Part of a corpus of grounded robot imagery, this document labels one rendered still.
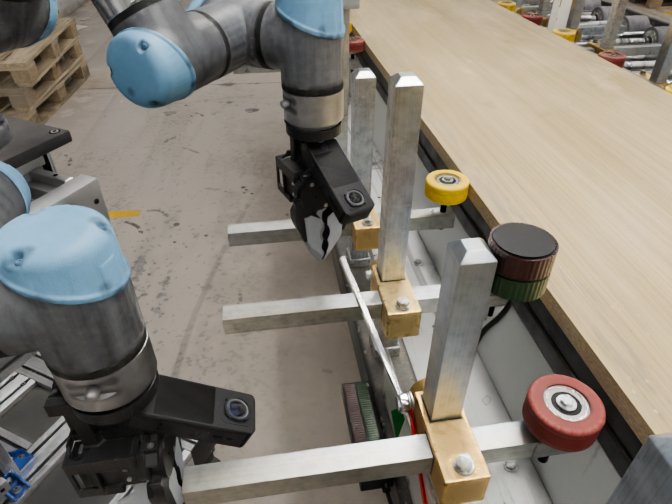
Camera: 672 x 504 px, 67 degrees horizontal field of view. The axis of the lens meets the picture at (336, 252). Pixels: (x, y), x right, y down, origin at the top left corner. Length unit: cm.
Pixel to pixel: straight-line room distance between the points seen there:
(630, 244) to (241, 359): 132
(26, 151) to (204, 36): 40
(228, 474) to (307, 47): 47
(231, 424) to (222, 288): 167
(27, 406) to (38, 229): 130
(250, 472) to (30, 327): 30
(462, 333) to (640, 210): 57
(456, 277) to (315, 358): 139
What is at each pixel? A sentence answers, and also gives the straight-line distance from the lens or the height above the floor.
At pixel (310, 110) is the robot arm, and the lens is 62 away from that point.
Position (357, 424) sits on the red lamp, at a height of 70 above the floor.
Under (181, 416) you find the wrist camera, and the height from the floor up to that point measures 99.
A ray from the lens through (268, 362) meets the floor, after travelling 183.
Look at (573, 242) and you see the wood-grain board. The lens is 88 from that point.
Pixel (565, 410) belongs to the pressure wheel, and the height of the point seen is 90.
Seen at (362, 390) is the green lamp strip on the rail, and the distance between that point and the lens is 85.
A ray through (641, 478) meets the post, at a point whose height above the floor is 114.
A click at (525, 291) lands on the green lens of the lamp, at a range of 49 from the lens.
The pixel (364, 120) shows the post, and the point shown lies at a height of 102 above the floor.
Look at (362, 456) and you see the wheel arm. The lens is 60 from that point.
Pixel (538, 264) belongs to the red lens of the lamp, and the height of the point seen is 110.
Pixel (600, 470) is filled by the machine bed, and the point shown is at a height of 77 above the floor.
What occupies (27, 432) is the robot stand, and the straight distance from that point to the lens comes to 160.
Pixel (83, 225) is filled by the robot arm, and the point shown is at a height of 118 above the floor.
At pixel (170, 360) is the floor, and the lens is 191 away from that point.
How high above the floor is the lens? 137
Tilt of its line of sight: 37 degrees down
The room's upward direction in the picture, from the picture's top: straight up
